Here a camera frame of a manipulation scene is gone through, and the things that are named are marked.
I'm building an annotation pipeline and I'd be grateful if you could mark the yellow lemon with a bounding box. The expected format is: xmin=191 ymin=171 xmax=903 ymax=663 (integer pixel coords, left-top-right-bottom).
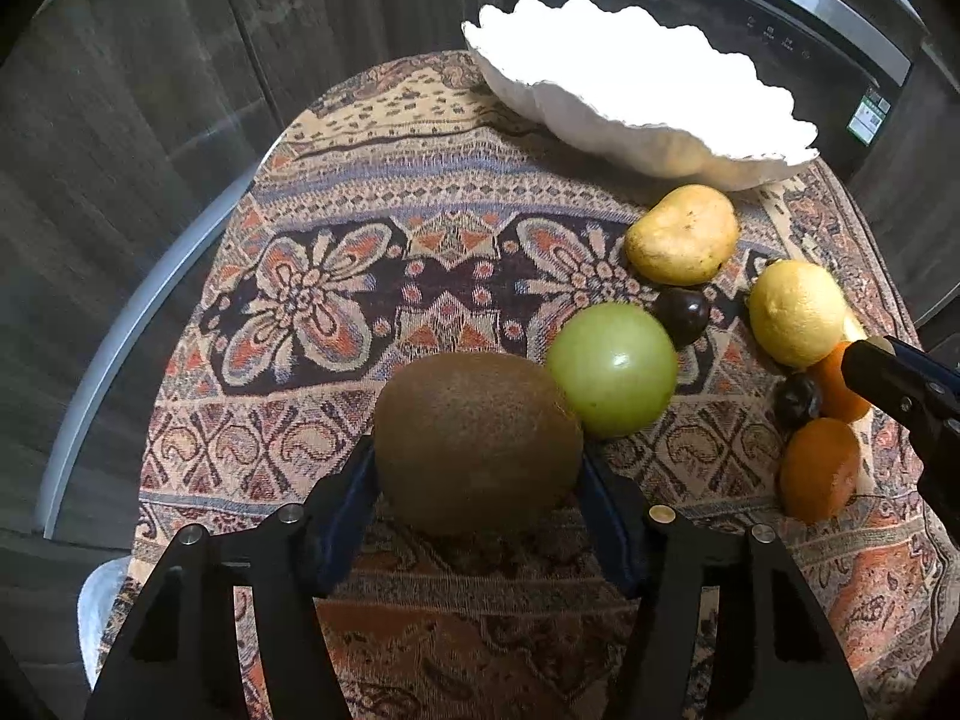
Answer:
xmin=747 ymin=260 xmax=848 ymax=369

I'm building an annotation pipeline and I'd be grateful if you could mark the green apple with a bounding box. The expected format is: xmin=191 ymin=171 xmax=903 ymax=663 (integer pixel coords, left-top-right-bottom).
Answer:
xmin=545 ymin=302 xmax=679 ymax=439

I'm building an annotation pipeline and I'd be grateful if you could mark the small banana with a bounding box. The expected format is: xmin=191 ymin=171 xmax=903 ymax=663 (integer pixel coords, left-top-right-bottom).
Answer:
xmin=841 ymin=307 xmax=869 ymax=343

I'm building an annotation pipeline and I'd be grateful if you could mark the dark plum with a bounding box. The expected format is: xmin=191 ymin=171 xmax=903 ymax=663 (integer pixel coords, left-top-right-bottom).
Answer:
xmin=773 ymin=372 xmax=822 ymax=433
xmin=651 ymin=288 xmax=713 ymax=349

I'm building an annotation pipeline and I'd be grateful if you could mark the patterned paisley tablecloth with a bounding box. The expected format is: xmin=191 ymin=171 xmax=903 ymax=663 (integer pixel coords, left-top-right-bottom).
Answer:
xmin=112 ymin=52 xmax=958 ymax=718

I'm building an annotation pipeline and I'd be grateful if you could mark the orange tangerine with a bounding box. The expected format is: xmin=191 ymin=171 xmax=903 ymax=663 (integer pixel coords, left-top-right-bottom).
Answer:
xmin=805 ymin=341 xmax=871 ymax=424
xmin=778 ymin=418 xmax=861 ymax=525

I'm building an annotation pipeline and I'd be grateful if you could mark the yellow mango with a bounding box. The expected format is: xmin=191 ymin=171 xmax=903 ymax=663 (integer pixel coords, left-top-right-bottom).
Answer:
xmin=623 ymin=184 xmax=740 ymax=286

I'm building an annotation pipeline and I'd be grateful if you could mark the brown kiwi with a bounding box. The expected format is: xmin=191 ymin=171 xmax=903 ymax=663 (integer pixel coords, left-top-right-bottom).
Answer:
xmin=373 ymin=353 xmax=584 ymax=536

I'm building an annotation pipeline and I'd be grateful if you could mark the white scalloped fruit bowl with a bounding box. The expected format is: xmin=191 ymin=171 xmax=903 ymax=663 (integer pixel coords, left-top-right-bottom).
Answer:
xmin=460 ymin=0 xmax=818 ymax=192

